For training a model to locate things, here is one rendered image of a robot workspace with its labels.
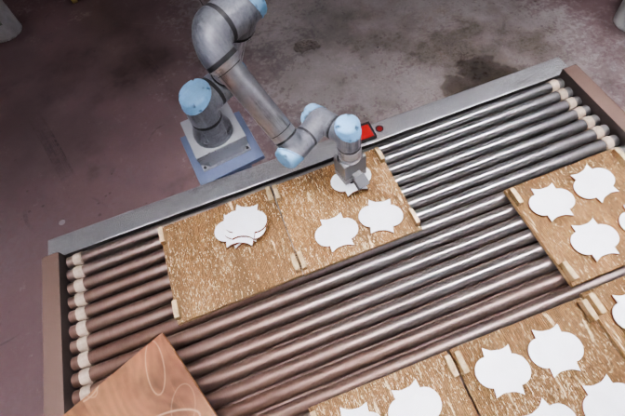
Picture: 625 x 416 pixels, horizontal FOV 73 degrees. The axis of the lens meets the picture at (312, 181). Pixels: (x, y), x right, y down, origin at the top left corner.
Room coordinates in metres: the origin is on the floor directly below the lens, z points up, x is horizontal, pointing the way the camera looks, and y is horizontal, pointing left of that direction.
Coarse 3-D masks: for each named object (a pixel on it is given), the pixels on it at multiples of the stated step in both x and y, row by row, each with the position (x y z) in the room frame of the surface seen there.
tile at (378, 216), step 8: (368, 200) 0.66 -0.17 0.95; (368, 208) 0.63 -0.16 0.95; (376, 208) 0.62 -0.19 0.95; (384, 208) 0.62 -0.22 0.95; (392, 208) 0.61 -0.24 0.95; (360, 216) 0.61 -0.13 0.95; (368, 216) 0.60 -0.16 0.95; (376, 216) 0.60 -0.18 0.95; (384, 216) 0.59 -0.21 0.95; (392, 216) 0.58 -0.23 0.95; (400, 216) 0.58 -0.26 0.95; (368, 224) 0.57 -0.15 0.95; (376, 224) 0.57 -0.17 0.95; (384, 224) 0.56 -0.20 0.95; (392, 224) 0.55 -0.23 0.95; (376, 232) 0.54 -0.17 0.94; (392, 232) 0.53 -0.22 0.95
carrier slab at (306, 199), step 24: (384, 168) 0.77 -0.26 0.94; (288, 192) 0.76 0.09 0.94; (312, 192) 0.74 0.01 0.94; (336, 192) 0.72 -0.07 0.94; (360, 192) 0.70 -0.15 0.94; (384, 192) 0.68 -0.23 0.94; (288, 216) 0.67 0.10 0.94; (312, 216) 0.65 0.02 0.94; (408, 216) 0.58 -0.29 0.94; (312, 240) 0.56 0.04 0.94; (360, 240) 0.53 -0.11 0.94; (384, 240) 0.51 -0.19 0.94; (312, 264) 0.48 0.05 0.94
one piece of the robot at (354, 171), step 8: (336, 160) 0.74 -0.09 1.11; (360, 160) 0.73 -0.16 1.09; (336, 168) 0.76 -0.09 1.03; (344, 168) 0.71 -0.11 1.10; (352, 168) 0.72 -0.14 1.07; (360, 168) 0.73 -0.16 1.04; (344, 176) 0.71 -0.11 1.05; (352, 176) 0.71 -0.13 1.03; (360, 176) 0.71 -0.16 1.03; (360, 184) 0.68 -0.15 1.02
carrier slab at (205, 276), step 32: (256, 192) 0.79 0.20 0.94; (192, 224) 0.71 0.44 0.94; (192, 256) 0.60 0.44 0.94; (224, 256) 0.57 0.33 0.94; (256, 256) 0.55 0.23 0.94; (288, 256) 0.53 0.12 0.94; (192, 288) 0.49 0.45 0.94; (224, 288) 0.47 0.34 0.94; (256, 288) 0.44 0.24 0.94; (192, 320) 0.39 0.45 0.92
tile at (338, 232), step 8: (336, 216) 0.63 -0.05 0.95; (328, 224) 0.60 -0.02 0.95; (336, 224) 0.60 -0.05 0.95; (344, 224) 0.59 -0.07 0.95; (352, 224) 0.58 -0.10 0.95; (320, 232) 0.58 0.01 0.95; (328, 232) 0.57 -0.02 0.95; (336, 232) 0.57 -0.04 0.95; (344, 232) 0.56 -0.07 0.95; (352, 232) 0.56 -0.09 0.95; (320, 240) 0.55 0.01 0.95; (328, 240) 0.55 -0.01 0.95; (336, 240) 0.54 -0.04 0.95; (344, 240) 0.53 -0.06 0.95; (336, 248) 0.51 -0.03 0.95
